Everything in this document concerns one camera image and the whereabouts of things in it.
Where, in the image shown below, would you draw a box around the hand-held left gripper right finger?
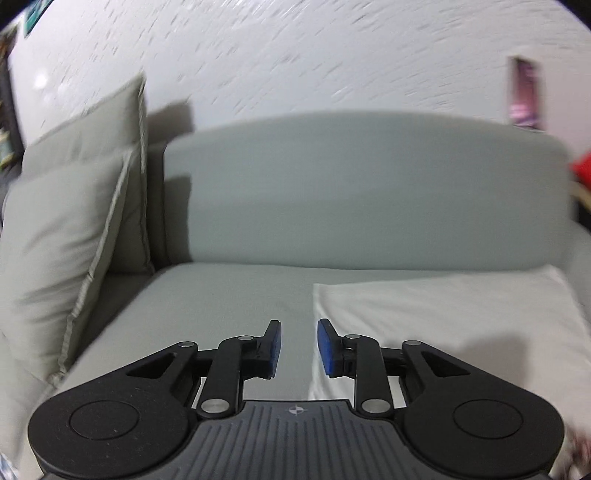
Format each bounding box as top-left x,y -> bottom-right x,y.
317,318 -> 470,420

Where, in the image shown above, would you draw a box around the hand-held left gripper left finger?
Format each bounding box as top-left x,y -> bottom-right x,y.
124,319 -> 284,420

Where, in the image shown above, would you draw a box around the white shirt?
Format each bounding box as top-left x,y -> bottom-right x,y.
308,265 -> 591,457

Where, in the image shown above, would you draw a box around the grey sofa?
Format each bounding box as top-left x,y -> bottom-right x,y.
0,111 -> 591,464

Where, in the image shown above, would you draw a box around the grey sofa back cushion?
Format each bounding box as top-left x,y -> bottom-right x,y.
164,111 -> 571,274

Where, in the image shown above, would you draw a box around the small grey throw pillow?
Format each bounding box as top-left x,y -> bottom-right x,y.
0,148 -> 137,377

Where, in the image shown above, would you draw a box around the large grey throw pillow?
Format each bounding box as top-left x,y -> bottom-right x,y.
21,74 -> 156,278

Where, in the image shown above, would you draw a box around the red folded garment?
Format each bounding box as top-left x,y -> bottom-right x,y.
569,150 -> 591,190

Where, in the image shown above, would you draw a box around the dark shelf unit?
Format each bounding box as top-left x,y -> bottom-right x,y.
0,28 -> 27,172

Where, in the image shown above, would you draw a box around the teal wall picture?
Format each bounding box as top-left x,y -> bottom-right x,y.
23,0 -> 54,36

